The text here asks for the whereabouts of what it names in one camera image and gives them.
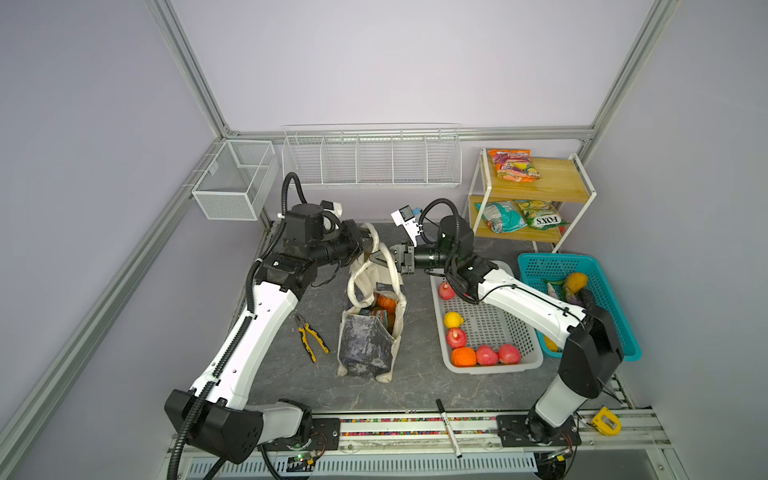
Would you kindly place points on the white mesh wall box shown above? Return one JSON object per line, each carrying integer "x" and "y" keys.
{"x": 237, "y": 180}

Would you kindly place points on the yellow lemon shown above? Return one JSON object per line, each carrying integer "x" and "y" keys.
{"x": 453, "y": 320}

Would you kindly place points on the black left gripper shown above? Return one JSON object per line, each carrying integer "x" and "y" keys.
{"x": 353, "y": 233}

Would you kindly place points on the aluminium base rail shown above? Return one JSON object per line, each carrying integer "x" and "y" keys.
{"x": 416, "y": 444}

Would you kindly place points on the orange pink snack bag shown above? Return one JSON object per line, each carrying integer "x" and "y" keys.
{"x": 513, "y": 165}

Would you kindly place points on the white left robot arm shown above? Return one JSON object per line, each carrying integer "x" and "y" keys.
{"x": 213, "y": 414}

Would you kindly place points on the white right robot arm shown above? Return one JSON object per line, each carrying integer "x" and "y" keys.
{"x": 439, "y": 238}

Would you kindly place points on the orange fruit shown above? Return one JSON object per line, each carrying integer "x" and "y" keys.
{"x": 464, "y": 357}

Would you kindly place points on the purple eggplant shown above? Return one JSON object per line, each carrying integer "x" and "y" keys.
{"x": 573, "y": 299}

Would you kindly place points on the yellow black pliers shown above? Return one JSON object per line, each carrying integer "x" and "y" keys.
{"x": 306, "y": 332}

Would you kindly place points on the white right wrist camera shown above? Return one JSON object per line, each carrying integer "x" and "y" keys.
{"x": 406, "y": 218}

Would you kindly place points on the white wire wall basket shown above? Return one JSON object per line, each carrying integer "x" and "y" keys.
{"x": 360, "y": 155}

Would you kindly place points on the black white marker pen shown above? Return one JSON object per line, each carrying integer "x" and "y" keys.
{"x": 449, "y": 430}

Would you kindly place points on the yellow bell pepper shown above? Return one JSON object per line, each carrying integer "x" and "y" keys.
{"x": 575, "y": 282}

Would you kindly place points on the dark cucumber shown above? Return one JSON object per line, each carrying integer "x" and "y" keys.
{"x": 587, "y": 298}

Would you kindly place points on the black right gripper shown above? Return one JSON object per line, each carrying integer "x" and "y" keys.
{"x": 403, "y": 250}

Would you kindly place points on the green Fox's candy bag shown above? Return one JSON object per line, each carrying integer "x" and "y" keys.
{"x": 540, "y": 215}

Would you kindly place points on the small orange pumpkin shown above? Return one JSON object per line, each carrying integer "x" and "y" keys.
{"x": 386, "y": 303}

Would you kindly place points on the teal red snack bag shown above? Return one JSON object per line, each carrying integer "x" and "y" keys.
{"x": 386, "y": 317}

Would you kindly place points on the white plastic basket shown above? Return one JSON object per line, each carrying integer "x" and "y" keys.
{"x": 485, "y": 325}

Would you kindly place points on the yellow tape measure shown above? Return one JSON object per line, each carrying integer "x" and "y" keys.
{"x": 606, "y": 422}

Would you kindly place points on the white metal wooden shelf rack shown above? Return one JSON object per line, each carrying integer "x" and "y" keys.
{"x": 564, "y": 183}

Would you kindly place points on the cream canvas grocery bag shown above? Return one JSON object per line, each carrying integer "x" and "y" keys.
{"x": 366, "y": 346}

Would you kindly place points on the yellow corn cob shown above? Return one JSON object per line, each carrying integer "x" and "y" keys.
{"x": 550, "y": 345}

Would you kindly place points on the teal plastic basket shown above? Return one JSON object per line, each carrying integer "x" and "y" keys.
{"x": 534, "y": 267}

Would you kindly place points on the red apple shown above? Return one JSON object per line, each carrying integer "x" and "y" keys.
{"x": 486, "y": 356}
{"x": 456, "y": 338}
{"x": 446, "y": 291}
{"x": 509, "y": 355}

